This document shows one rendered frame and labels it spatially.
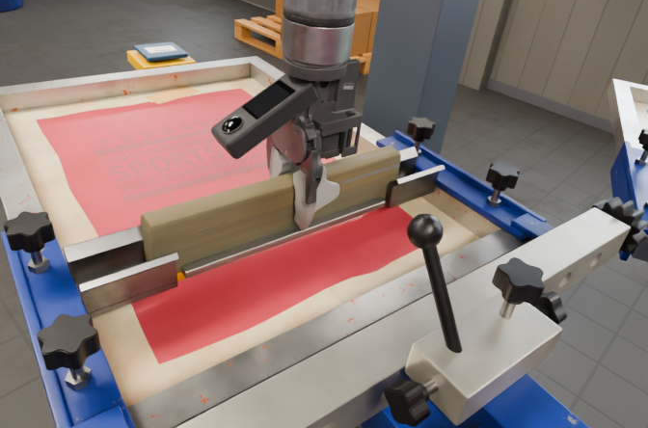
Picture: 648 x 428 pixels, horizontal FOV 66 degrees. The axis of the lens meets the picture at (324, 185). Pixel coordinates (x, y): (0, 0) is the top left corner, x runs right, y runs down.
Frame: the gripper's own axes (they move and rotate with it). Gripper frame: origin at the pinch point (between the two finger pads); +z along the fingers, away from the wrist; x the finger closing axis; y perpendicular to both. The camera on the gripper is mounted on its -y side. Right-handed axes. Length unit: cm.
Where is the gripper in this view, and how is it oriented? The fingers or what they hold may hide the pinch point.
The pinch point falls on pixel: (287, 212)
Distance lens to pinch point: 64.0
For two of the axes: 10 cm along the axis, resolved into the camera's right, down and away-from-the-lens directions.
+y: 8.1, -2.5, 5.4
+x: -5.8, -4.8, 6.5
